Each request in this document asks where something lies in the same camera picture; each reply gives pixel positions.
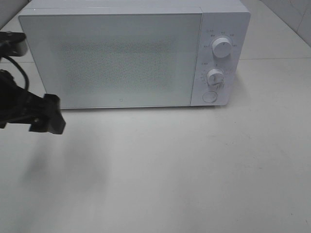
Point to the upper white power knob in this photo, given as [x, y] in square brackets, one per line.
[221, 46]

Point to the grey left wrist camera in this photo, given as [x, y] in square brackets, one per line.
[13, 44]

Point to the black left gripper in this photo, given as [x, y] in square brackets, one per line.
[19, 106]

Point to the round white door release button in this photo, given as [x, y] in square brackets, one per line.
[209, 96]

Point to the white microwave oven body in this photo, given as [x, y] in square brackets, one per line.
[218, 18]

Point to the white microwave door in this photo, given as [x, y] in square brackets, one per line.
[97, 61]

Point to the white timer knob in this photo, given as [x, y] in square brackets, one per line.
[215, 77]

